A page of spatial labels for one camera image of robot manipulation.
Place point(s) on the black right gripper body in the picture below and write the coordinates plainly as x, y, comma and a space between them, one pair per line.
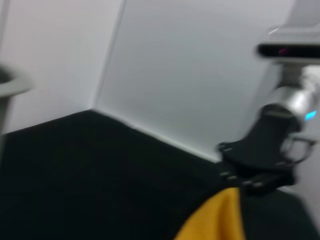
265, 142

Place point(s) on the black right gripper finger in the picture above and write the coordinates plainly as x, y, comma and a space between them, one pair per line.
270, 183
231, 177

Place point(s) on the yellow and grey towel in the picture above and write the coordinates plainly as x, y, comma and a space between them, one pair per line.
215, 217

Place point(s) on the grey perforated plastic storage box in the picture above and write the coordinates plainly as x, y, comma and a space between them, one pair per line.
10, 85

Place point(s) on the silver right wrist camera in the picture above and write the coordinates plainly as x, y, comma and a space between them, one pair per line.
290, 47

